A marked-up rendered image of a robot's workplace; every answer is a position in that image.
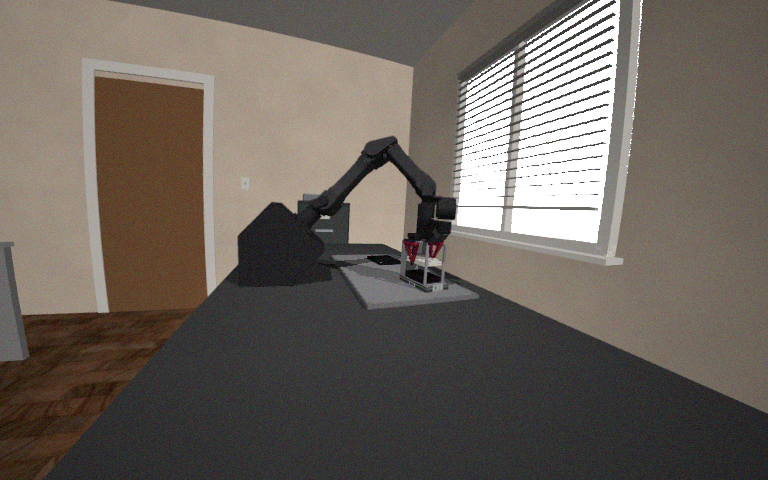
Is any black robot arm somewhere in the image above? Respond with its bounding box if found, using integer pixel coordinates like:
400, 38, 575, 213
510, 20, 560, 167
293, 136, 456, 240

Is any white well plate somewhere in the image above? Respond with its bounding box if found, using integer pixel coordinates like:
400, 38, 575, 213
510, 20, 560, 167
406, 254, 443, 267

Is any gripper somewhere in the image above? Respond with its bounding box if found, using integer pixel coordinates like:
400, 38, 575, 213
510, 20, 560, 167
403, 218, 444, 263

